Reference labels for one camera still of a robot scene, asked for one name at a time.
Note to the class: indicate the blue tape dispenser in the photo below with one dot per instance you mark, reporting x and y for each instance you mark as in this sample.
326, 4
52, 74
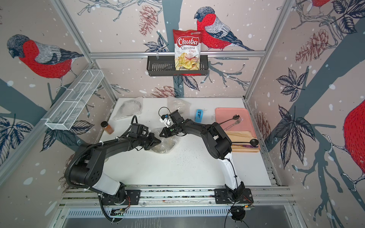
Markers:
198, 116

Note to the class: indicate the black spoon on tray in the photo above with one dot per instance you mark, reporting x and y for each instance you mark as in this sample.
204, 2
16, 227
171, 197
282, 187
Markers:
235, 117

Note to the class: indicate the silver fork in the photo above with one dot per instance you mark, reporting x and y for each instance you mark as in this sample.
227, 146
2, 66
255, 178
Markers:
234, 124

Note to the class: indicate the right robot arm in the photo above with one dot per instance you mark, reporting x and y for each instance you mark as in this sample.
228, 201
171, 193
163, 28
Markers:
218, 145

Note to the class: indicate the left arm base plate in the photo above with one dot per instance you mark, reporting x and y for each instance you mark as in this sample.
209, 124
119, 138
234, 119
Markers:
124, 197

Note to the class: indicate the clear bubble wrap sheet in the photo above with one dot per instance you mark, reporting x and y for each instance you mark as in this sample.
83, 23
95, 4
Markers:
166, 145
129, 108
182, 106

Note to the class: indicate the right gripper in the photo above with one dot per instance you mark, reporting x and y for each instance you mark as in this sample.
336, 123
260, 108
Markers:
165, 132

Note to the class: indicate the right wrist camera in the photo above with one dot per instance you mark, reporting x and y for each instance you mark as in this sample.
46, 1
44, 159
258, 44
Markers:
165, 119

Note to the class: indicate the Chuba cassava chips bag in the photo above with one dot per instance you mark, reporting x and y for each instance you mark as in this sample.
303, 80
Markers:
187, 51

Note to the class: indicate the pink tray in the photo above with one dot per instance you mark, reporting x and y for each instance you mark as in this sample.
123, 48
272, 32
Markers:
222, 114

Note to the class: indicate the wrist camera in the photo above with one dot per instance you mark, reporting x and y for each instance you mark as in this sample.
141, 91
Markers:
138, 130
165, 119

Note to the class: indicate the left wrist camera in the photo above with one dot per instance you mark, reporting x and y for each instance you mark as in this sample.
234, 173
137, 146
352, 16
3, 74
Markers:
138, 130

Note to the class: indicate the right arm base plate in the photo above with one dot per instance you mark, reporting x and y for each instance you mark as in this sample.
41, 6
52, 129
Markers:
224, 196

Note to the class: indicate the black wire basket shelf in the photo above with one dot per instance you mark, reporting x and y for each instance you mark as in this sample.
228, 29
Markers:
164, 66

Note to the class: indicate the black ladle spoon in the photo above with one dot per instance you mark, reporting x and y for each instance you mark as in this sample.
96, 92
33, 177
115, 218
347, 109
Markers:
253, 142

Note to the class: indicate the white mesh wall shelf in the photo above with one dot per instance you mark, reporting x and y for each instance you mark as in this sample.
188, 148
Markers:
77, 97

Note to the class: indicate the orange spice bottle black cap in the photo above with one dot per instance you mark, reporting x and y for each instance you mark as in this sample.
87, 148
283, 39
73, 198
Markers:
107, 127

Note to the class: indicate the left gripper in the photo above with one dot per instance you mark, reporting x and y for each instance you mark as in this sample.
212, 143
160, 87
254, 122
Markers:
153, 142

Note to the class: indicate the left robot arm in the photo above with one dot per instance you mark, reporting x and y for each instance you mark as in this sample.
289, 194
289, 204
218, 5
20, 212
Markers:
85, 170

